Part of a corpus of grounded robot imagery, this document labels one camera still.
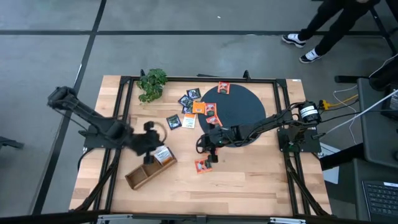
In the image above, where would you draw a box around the thick white cable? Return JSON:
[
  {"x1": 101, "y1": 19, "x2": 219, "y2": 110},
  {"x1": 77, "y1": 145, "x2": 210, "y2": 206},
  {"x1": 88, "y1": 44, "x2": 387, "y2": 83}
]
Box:
[{"x1": 323, "y1": 90, "x2": 398, "y2": 135}]

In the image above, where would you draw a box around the red peach tea packet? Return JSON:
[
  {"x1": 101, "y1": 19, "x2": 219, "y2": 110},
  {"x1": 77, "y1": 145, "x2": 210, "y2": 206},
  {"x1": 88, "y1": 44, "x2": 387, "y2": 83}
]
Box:
[
  {"x1": 205, "y1": 114, "x2": 223, "y2": 128},
  {"x1": 194, "y1": 157, "x2": 213, "y2": 174},
  {"x1": 217, "y1": 81, "x2": 231, "y2": 95},
  {"x1": 204, "y1": 103, "x2": 218, "y2": 117}
]

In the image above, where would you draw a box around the white paper sheet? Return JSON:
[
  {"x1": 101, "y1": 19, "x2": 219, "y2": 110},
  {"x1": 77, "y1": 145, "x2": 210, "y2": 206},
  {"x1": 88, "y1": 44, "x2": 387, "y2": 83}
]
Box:
[{"x1": 319, "y1": 142, "x2": 340, "y2": 185}]

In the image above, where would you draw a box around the black keyboard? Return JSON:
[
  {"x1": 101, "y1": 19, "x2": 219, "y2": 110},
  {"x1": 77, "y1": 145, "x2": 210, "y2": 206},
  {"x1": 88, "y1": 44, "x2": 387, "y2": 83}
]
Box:
[{"x1": 362, "y1": 180, "x2": 398, "y2": 222}]

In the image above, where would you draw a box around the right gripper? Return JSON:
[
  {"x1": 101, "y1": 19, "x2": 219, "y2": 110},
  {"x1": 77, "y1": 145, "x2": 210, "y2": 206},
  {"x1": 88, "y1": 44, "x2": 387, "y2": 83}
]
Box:
[{"x1": 198, "y1": 124, "x2": 239, "y2": 163}]

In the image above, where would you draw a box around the grey side desk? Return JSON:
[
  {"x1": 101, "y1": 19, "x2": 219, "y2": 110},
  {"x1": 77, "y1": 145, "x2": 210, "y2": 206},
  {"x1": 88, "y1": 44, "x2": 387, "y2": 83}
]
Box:
[{"x1": 356, "y1": 77, "x2": 398, "y2": 169}]

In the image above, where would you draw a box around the person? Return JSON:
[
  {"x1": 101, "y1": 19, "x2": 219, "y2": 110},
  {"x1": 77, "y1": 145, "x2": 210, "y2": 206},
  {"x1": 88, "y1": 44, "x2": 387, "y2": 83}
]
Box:
[{"x1": 281, "y1": 0, "x2": 382, "y2": 65}]

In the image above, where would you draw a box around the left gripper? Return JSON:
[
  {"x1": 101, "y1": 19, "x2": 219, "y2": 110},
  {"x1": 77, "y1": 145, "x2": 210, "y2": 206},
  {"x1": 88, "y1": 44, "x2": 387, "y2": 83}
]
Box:
[{"x1": 127, "y1": 129, "x2": 165, "y2": 165}]

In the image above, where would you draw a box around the dark round woven mat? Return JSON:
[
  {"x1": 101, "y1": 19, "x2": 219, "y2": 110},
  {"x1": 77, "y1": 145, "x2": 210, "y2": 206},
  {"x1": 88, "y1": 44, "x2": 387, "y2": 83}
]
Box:
[{"x1": 197, "y1": 83, "x2": 267, "y2": 148}]

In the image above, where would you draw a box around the wooden tea organiser box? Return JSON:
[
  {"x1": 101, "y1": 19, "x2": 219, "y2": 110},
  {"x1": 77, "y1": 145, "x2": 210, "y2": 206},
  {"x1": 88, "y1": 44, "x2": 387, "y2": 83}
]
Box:
[{"x1": 124, "y1": 146, "x2": 178, "y2": 190}]

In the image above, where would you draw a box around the green potted plant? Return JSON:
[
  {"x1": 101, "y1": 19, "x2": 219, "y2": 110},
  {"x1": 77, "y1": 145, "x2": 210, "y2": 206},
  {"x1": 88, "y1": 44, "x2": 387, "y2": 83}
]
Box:
[{"x1": 136, "y1": 68, "x2": 169, "y2": 104}]

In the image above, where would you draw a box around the yellow extension cord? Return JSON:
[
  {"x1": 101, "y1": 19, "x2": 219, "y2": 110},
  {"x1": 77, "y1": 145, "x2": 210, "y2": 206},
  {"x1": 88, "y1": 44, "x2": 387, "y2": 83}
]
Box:
[{"x1": 319, "y1": 94, "x2": 359, "y2": 110}]

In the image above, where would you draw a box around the black floor stand foot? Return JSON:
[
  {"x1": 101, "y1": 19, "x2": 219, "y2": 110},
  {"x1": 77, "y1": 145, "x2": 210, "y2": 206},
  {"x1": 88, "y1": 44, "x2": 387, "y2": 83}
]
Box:
[{"x1": 0, "y1": 136, "x2": 25, "y2": 151}]

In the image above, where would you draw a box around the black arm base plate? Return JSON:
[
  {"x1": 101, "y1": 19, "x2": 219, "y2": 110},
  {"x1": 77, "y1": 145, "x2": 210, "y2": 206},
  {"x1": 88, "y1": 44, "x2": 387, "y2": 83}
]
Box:
[
  {"x1": 83, "y1": 124, "x2": 129, "y2": 149},
  {"x1": 277, "y1": 126, "x2": 322, "y2": 154}
]

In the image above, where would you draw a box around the black chair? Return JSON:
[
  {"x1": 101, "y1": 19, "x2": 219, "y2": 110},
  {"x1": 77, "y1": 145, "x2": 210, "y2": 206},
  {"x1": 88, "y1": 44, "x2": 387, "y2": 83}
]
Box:
[{"x1": 369, "y1": 52, "x2": 398, "y2": 91}]

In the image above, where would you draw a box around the plain orange tea packet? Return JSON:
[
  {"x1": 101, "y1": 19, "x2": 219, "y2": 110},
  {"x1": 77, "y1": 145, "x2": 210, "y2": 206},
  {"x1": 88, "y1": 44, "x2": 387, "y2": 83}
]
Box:
[{"x1": 192, "y1": 101, "x2": 206, "y2": 114}]

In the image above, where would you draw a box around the white orange Tazo tea packet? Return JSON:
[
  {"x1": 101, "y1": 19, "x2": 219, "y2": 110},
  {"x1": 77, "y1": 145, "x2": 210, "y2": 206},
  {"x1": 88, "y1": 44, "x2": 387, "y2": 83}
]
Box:
[
  {"x1": 154, "y1": 145, "x2": 174, "y2": 165},
  {"x1": 182, "y1": 113, "x2": 197, "y2": 129}
]

